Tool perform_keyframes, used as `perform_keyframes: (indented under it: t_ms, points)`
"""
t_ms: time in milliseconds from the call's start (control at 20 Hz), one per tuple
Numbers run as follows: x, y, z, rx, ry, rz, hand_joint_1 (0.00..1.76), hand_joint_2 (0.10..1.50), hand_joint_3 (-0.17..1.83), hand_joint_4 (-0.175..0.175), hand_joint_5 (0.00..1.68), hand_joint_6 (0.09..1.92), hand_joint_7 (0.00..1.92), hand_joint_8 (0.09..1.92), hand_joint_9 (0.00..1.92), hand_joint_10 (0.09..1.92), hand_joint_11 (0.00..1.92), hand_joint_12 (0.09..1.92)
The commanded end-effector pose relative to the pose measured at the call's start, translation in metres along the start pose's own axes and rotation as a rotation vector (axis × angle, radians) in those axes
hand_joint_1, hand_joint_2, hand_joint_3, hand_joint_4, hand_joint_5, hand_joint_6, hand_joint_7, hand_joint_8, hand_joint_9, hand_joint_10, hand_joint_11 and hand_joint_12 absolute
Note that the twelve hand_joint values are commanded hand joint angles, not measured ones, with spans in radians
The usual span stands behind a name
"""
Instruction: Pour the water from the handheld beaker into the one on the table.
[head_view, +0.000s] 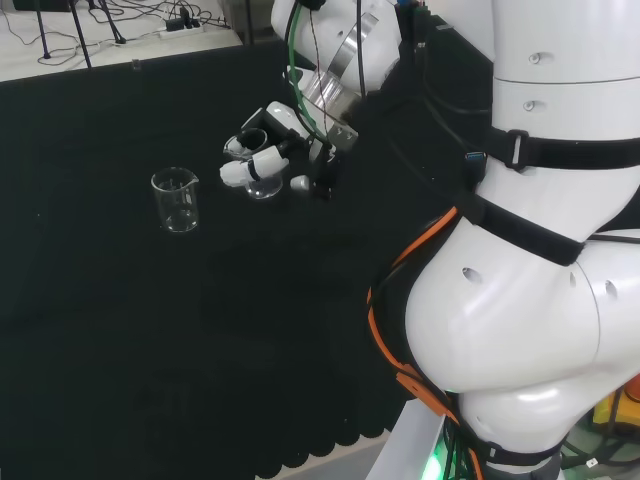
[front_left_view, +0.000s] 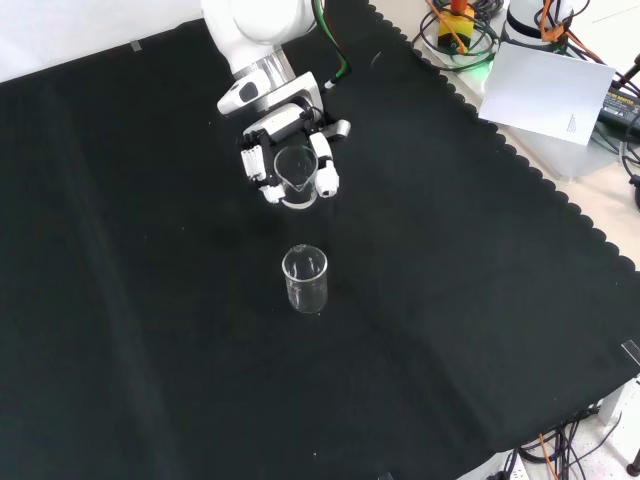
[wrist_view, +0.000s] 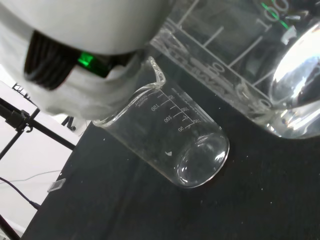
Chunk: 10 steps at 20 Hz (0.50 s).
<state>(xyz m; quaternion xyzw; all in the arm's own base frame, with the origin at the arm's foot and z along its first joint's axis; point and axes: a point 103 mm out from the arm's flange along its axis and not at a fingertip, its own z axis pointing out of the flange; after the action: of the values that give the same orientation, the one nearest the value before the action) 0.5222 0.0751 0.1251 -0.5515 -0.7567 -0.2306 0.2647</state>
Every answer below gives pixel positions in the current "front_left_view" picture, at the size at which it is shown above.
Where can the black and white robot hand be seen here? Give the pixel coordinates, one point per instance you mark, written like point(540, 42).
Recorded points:
point(280, 125)

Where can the small clear glass beaker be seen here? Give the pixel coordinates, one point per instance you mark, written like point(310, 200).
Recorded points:
point(296, 197)

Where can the tall clear glass beaker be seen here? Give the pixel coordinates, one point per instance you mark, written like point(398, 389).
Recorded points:
point(306, 295)

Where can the grey tape strip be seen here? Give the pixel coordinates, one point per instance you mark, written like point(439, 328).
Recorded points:
point(135, 46)

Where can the black bench cloth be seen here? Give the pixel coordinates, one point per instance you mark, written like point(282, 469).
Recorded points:
point(150, 260)

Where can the yellow stop button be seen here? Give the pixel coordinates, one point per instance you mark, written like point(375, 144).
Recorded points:
point(456, 22)

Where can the pale board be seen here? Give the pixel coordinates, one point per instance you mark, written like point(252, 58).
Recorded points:
point(545, 90)

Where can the black power adapter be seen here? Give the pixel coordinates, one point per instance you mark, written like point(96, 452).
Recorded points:
point(620, 107)

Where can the white power strip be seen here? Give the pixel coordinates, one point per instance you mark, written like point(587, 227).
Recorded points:
point(512, 467)

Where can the white wrist camera shell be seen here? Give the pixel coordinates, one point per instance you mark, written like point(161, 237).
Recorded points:
point(235, 97)

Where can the grey base plate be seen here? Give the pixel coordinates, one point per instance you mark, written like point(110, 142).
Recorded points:
point(565, 157)

